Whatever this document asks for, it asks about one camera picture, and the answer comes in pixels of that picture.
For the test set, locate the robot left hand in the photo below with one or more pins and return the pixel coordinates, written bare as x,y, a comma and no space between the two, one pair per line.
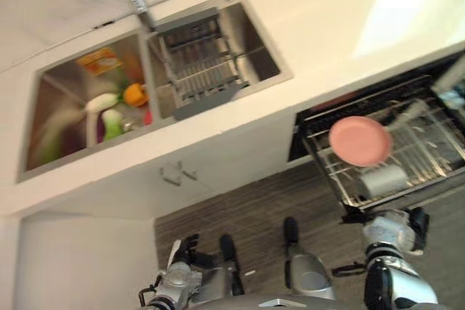
198,257

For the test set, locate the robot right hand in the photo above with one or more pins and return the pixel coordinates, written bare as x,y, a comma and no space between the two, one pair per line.
385,230

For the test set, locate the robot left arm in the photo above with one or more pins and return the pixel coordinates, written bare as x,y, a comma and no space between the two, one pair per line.
178,281

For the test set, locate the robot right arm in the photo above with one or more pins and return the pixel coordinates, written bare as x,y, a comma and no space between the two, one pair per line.
396,281

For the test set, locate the black dishwasher drawer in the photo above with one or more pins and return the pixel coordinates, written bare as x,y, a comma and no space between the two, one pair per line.
417,135

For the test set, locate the grey cup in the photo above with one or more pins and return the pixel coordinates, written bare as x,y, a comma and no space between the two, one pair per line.
383,180

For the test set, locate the robot right leg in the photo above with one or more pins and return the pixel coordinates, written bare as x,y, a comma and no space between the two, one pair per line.
309,273

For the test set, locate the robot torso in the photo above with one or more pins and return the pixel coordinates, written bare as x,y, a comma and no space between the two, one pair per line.
276,302

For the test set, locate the pink plate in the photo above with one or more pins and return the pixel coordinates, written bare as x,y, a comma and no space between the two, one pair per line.
359,141

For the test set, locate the red item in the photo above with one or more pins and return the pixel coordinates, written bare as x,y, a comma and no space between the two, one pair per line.
148,117

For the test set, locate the green white vegetable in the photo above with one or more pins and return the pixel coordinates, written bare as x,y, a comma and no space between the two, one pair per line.
112,125

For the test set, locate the orange bell pepper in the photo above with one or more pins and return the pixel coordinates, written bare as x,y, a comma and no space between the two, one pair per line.
135,95

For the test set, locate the grey sink drain rack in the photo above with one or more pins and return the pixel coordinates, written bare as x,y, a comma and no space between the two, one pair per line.
203,77

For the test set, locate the white radish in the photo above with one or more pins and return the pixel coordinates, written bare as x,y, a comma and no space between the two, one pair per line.
101,102

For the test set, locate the stainless steel double sink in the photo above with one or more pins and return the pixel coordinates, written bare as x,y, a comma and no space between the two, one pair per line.
65,88

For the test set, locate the yellow orange package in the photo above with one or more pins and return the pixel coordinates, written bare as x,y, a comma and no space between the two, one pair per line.
100,61

